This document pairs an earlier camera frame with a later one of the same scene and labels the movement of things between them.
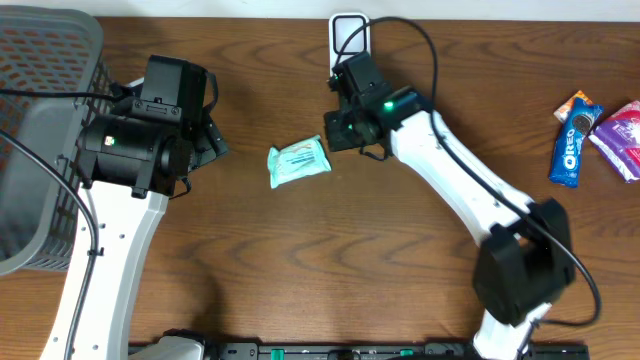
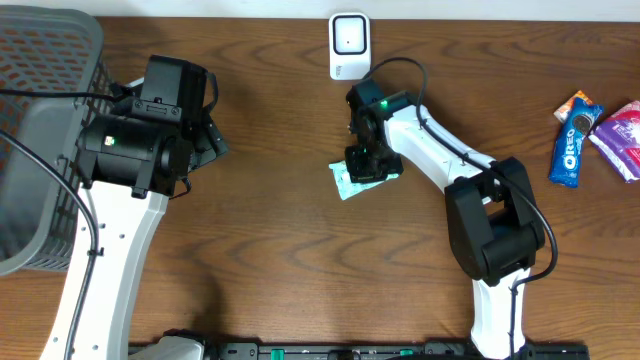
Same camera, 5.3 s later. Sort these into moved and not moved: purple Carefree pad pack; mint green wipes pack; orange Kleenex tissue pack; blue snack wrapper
Moved: mint green wipes pack
Not moved: orange Kleenex tissue pack; purple Carefree pad pack; blue snack wrapper
